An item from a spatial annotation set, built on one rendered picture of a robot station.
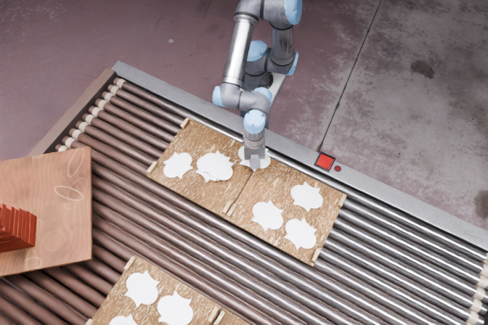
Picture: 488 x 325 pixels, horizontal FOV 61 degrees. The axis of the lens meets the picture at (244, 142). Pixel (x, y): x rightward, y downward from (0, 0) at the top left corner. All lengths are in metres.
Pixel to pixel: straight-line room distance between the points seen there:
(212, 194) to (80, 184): 0.55
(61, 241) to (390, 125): 2.35
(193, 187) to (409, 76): 2.21
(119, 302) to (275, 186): 0.79
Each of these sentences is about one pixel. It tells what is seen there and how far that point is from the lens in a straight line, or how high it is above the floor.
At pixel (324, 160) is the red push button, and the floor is 0.93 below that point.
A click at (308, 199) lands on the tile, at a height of 0.94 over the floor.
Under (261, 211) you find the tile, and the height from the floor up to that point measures 0.94.
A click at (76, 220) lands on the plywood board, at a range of 1.82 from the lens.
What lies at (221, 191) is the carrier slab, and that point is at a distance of 1.84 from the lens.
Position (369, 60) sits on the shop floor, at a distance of 3.56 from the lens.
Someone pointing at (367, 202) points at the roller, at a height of 0.92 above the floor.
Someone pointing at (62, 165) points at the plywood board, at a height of 1.04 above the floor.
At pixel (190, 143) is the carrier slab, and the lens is 1.96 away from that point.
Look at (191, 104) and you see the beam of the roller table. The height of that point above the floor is 0.91.
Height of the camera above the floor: 2.63
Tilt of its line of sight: 61 degrees down
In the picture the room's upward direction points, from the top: 2 degrees counter-clockwise
